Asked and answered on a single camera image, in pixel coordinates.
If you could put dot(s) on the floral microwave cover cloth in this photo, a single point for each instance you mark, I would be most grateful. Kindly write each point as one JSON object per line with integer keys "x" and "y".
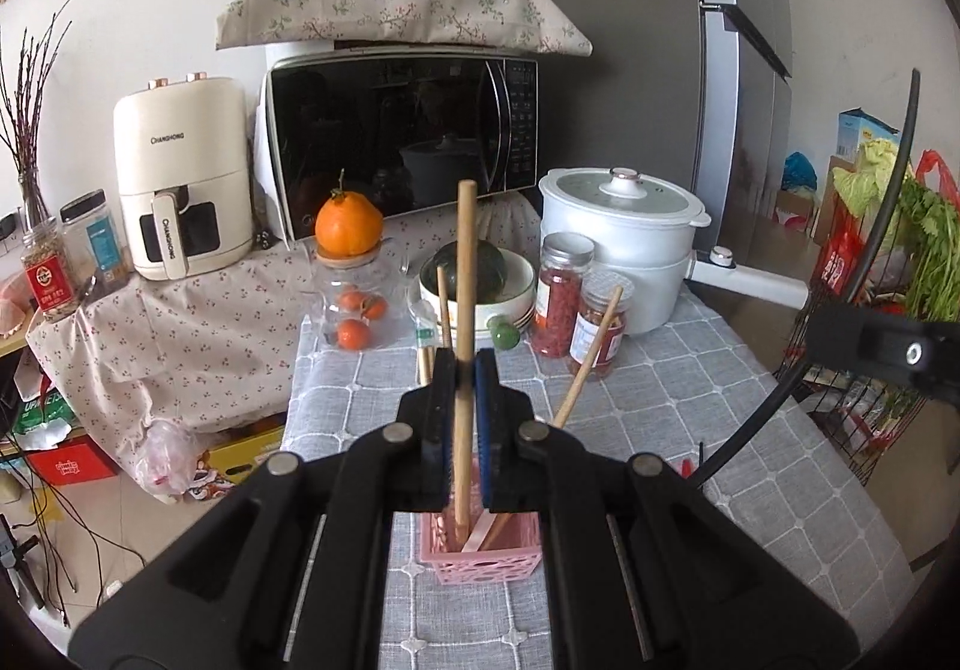
{"x": 397, "y": 2}

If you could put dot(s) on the tall red spice jar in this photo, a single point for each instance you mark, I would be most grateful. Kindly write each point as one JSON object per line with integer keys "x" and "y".
{"x": 559, "y": 302}

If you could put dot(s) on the white electric cooking pot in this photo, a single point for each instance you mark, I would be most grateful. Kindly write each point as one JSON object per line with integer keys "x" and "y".
{"x": 622, "y": 242}

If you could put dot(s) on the red cardboard box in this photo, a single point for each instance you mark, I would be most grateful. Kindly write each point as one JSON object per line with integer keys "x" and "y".
{"x": 71, "y": 466}

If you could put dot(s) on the yellow cardboard box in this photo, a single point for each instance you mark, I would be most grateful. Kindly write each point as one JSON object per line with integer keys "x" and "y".
{"x": 247, "y": 452}

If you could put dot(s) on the napa cabbage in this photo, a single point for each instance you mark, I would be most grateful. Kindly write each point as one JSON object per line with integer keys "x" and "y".
{"x": 870, "y": 175}

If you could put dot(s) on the black microwave oven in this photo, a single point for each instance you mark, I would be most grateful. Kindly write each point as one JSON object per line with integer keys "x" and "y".
{"x": 390, "y": 137}

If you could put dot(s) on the short red spice jar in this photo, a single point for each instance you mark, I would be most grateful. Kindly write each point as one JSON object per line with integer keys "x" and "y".
{"x": 592, "y": 332}

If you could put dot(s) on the cream air fryer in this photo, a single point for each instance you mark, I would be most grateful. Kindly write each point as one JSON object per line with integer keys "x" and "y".
{"x": 180, "y": 160}

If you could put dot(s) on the black lid plastic jar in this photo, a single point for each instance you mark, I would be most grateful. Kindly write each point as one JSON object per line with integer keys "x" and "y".
{"x": 94, "y": 242}

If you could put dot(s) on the clear glass jar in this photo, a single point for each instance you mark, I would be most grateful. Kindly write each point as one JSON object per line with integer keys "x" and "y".
{"x": 330, "y": 280}

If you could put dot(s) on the bare dry branches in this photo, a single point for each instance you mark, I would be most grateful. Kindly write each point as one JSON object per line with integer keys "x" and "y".
{"x": 30, "y": 115}

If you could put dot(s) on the blue cardboard box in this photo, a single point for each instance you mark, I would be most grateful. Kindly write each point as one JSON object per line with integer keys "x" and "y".
{"x": 855, "y": 133}

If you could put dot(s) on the small orange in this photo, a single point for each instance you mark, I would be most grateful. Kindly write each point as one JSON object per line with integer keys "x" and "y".
{"x": 351, "y": 301}
{"x": 354, "y": 334}
{"x": 376, "y": 307}

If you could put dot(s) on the red label glass jar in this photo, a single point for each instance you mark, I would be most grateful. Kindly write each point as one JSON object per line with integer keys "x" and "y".
{"x": 49, "y": 280}

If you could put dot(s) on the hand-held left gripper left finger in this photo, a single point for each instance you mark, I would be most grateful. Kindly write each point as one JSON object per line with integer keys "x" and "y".
{"x": 439, "y": 415}

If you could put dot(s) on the red snack package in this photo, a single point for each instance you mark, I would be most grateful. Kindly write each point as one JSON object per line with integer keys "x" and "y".
{"x": 836, "y": 257}

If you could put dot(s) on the grey checked tablecloth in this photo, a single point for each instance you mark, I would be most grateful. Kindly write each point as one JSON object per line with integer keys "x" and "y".
{"x": 712, "y": 430}

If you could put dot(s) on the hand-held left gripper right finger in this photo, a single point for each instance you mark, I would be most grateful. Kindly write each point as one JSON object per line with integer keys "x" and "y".
{"x": 487, "y": 415}

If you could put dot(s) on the floral side table cloth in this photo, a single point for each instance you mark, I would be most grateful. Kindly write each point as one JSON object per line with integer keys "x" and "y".
{"x": 202, "y": 355}

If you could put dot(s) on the grey refrigerator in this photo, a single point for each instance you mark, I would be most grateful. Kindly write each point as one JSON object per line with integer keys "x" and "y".
{"x": 637, "y": 39}

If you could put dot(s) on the wooden shelf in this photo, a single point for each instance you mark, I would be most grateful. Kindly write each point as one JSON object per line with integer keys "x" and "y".
{"x": 11, "y": 347}

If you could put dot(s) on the dark green squash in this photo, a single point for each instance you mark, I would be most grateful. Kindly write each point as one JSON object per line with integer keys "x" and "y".
{"x": 495, "y": 272}

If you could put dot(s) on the pink plastic utensil basket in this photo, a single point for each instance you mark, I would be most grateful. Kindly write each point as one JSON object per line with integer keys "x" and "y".
{"x": 480, "y": 561}

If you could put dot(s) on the blue plastic bag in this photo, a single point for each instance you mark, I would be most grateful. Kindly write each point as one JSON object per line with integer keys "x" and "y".
{"x": 799, "y": 171}

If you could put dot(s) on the red plastic bag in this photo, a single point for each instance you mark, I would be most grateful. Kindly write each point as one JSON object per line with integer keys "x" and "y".
{"x": 937, "y": 171}

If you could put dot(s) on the white floral bowl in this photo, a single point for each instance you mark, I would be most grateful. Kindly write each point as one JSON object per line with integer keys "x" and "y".
{"x": 521, "y": 287}

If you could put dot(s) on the green leafy herbs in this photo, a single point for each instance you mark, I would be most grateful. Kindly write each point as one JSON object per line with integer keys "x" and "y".
{"x": 934, "y": 242}

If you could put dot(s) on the white dish with green knob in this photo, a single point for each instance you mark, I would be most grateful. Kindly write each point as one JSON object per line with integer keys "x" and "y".
{"x": 504, "y": 334}

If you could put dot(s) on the large orange fruit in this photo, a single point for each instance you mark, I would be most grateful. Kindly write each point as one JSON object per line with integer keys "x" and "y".
{"x": 349, "y": 220}

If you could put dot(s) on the pink plastic bag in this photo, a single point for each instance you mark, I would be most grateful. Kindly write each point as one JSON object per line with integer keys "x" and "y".
{"x": 169, "y": 460}

